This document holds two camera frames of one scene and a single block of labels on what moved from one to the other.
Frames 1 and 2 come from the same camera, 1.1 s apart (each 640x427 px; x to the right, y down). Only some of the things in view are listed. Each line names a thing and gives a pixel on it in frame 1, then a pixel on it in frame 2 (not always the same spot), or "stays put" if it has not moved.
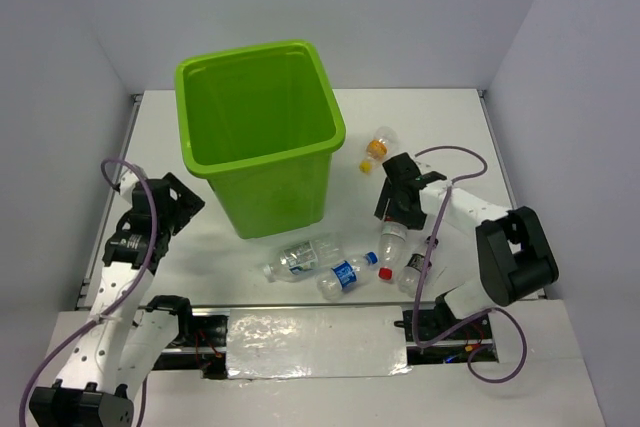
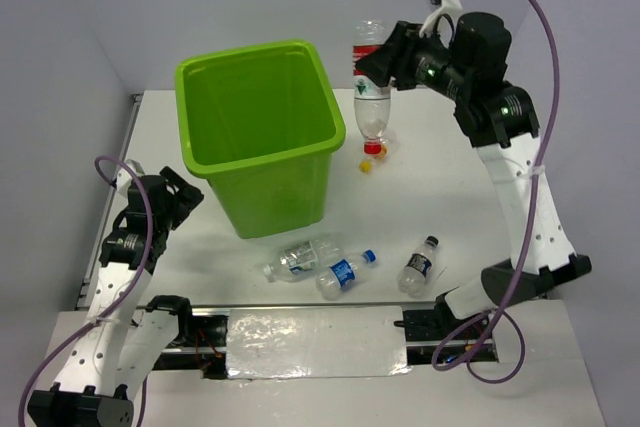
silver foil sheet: (316, 342) stays put
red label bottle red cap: (385, 273) to (372, 101)
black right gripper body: (408, 216) to (428, 64)
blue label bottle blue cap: (331, 283) stays put
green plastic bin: (260, 122) stays put
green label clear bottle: (304, 261) stays put
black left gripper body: (182, 209) stays put
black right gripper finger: (384, 199) to (382, 64)
